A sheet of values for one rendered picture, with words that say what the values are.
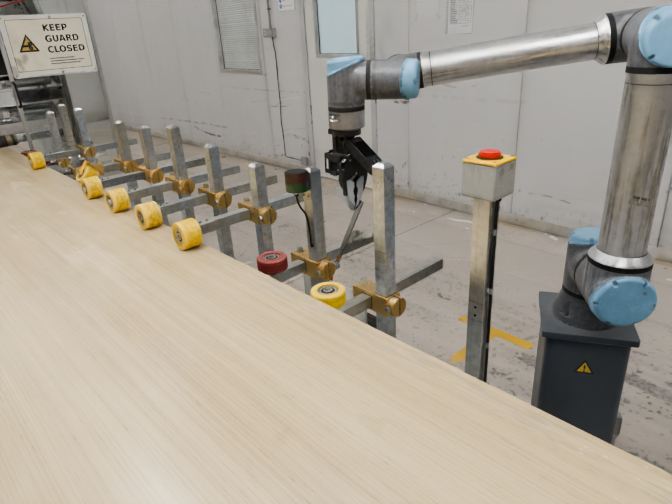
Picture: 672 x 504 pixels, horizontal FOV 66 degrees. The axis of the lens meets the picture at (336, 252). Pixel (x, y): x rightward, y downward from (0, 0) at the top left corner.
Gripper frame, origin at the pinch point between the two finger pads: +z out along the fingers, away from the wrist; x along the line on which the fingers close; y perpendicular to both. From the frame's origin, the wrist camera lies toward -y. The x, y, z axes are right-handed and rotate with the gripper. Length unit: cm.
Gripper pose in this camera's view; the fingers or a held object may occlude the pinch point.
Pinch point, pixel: (354, 206)
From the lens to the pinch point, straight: 136.4
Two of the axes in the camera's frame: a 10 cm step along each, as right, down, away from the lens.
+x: -7.3, 3.1, -6.1
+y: -6.8, -2.8, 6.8
